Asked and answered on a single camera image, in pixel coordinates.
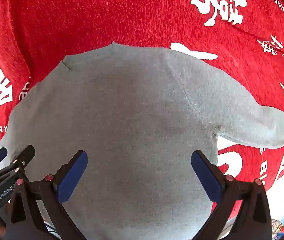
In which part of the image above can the colourful printed packet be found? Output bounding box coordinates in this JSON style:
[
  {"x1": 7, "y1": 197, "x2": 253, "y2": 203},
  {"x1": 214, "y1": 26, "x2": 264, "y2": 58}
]
[{"x1": 271, "y1": 217, "x2": 284, "y2": 240}]

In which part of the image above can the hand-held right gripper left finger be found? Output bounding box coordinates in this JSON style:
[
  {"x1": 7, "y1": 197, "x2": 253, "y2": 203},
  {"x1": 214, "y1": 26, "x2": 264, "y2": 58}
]
[{"x1": 6, "y1": 150, "x2": 89, "y2": 240}]

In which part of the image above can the grey knit sweater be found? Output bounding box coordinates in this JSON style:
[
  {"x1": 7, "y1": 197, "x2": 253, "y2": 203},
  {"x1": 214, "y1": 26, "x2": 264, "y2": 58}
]
[{"x1": 0, "y1": 42, "x2": 284, "y2": 240}]

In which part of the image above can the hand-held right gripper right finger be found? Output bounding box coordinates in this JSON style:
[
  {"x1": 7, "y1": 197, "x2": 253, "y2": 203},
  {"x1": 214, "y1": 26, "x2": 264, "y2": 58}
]
[{"x1": 191, "y1": 150, "x2": 274, "y2": 240}]

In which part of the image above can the red printed blanket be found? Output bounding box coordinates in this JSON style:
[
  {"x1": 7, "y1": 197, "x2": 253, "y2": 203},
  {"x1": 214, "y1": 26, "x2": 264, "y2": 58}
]
[{"x1": 0, "y1": 0, "x2": 284, "y2": 228}]

